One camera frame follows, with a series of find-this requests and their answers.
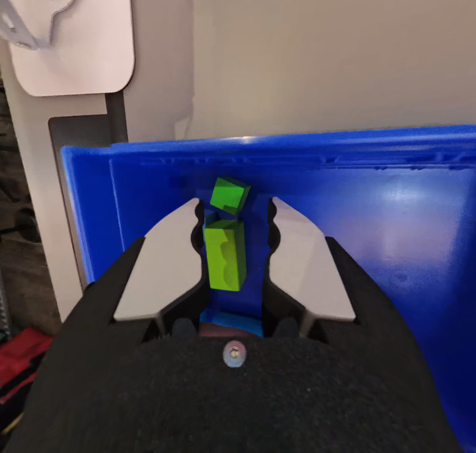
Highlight blue plastic bin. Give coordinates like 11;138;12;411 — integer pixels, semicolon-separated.
61;124;476;446

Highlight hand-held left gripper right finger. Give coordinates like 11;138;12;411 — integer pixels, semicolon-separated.
262;196;357;323

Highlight red bag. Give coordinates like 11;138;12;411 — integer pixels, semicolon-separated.
0;327;54;424

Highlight small green wooden block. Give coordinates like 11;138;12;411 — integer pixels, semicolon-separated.
210;177;251;216

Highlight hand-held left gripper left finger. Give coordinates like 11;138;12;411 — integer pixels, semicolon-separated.
113;198;210;323

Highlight long green wooden block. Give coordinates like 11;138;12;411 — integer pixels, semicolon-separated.
203;220;247;291

